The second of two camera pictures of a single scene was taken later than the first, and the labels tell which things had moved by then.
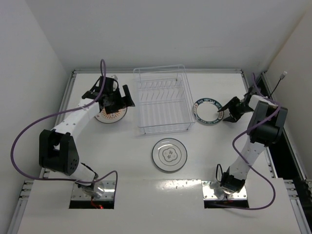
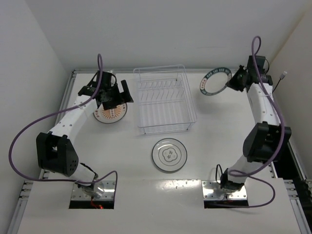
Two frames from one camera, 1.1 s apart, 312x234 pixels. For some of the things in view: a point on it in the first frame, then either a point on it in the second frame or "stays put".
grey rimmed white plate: (169, 154) stays put
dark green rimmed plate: (221, 115) -> (215, 80)
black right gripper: (235, 108) -> (237, 79)
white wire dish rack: (165, 99) stays put
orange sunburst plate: (103, 117) stays put
